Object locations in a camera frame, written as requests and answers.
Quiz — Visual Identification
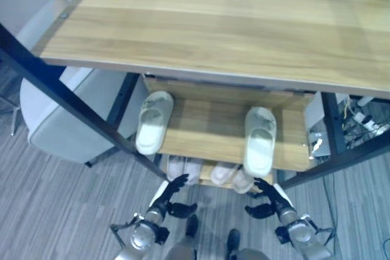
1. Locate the wooden rack shelf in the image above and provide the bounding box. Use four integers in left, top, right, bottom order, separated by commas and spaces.
142, 74, 316, 173
161, 153, 278, 194

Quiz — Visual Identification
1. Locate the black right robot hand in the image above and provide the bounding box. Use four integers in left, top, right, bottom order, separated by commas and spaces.
245, 178, 296, 220

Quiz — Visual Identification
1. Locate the white side panel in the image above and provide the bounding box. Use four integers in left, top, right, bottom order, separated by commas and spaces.
304, 91, 324, 128

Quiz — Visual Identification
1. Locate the white power strip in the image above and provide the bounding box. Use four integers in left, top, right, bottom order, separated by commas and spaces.
350, 110, 385, 132

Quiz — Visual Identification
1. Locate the black metal rack frame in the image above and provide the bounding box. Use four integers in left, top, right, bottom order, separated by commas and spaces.
0, 0, 390, 191

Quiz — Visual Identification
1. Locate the dark right robot foot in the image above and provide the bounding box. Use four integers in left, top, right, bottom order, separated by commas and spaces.
227, 228, 241, 252

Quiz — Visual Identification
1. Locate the grey upholstered chair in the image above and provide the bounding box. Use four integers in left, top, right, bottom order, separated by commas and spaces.
5, 0, 150, 168

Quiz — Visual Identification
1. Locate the dark left robot foot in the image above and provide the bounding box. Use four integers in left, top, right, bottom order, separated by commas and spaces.
185, 214, 199, 238

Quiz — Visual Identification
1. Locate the silver left robot leg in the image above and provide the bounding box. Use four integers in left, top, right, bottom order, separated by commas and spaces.
166, 235, 198, 260

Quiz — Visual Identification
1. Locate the silver robot leg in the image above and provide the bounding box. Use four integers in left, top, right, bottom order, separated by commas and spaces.
166, 235, 198, 260
227, 247, 269, 260

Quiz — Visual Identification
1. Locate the silver right robot leg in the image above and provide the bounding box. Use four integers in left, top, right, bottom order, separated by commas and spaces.
227, 247, 269, 260

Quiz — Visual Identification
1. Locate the wooden rack bottom shelf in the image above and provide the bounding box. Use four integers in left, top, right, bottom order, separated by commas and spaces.
161, 153, 278, 194

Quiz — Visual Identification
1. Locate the grey box with label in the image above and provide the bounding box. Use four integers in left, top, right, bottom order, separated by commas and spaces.
308, 118, 332, 160

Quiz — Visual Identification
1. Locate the dark robot foot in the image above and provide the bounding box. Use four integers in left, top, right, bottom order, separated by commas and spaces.
185, 214, 199, 238
227, 228, 241, 252

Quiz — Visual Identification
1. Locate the pale green slipper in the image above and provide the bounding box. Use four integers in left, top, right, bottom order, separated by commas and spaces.
243, 106, 277, 177
135, 91, 175, 155

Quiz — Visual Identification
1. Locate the wooden rack top board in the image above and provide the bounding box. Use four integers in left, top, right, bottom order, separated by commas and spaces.
32, 0, 390, 100

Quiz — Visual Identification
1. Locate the pink fluffy slipper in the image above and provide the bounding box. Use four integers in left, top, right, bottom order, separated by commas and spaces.
166, 155, 186, 181
182, 158, 202, 186

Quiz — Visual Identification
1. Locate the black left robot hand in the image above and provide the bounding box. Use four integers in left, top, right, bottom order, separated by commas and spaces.
149, 174, 198, 219

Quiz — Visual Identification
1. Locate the wooden rack middle shelf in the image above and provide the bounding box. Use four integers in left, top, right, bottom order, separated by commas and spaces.
142, 74, 316, 173

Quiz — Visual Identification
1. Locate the black floor cable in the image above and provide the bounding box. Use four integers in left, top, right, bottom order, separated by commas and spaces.
321, 177, 339, 242

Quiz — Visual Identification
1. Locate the cream fluffy slipper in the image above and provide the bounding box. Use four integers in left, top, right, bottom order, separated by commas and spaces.
230, 167, 254, 194
211, 162, 240, 186

